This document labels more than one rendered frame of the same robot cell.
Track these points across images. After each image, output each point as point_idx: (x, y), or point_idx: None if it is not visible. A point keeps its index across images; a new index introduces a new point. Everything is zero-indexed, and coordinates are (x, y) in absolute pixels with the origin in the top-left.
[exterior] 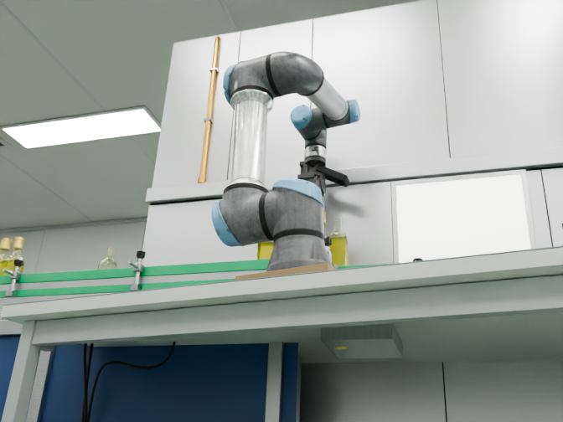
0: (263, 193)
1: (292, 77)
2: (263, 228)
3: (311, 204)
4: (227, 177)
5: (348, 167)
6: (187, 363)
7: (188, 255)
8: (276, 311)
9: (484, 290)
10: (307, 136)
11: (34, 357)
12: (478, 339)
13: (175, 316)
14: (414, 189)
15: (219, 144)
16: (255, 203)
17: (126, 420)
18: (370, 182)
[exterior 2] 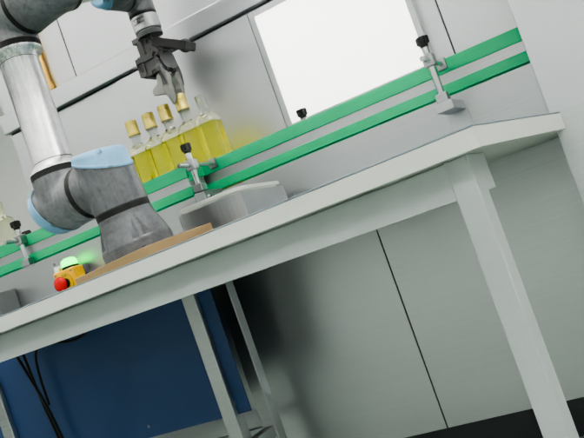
0: (66, 175)
1: (39, 11)
2: (82, 213)
3: (113, 175)
4: (75, 71)
5: (195, 9)
6: None
7: None
8: (127, 300)
9: (287, 235)
10: (123, 9)
11: None
12: None
13: (48, 325)
14: (275, 15)
15: (47, 31)
16: (61, 191)
17: (82, 390)
18: (226, 21)
